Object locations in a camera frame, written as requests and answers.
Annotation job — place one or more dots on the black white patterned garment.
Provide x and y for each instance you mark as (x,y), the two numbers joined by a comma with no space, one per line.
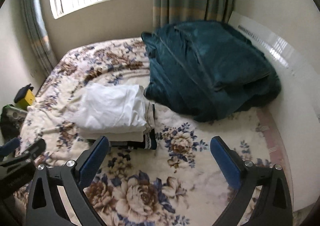
(140,144)

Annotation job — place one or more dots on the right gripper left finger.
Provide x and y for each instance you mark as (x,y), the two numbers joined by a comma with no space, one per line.
(45,206)

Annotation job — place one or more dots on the white cloth garment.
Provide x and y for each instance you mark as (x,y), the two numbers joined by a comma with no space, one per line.
(110,109)

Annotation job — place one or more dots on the left green curtain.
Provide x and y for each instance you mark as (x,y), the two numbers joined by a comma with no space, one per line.
(37,35)

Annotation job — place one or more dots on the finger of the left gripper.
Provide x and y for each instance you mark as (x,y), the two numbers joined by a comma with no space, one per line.
(9,147)
(33,151)

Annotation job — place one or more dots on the dark teal folded quilt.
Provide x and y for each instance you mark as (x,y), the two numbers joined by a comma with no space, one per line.
(207,70)

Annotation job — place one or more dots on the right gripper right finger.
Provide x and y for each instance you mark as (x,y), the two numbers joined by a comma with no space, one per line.
(273,206)

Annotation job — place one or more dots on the yellow black box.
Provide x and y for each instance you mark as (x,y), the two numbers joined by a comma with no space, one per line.
(25,97)

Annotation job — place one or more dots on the white headboard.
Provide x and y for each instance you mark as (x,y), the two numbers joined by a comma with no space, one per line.
(296,109)

